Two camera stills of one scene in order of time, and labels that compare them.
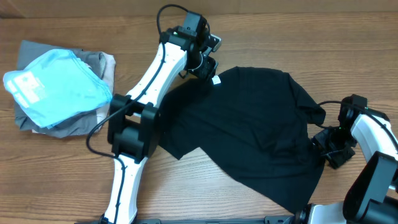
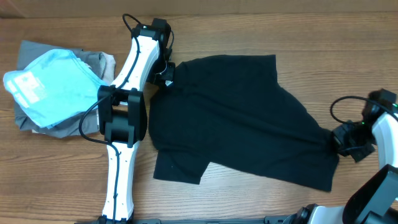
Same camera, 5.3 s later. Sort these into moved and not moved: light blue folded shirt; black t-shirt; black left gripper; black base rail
Moved: black left gripper; black t-shirt
Not moved: black base rail; light blue folded shirt
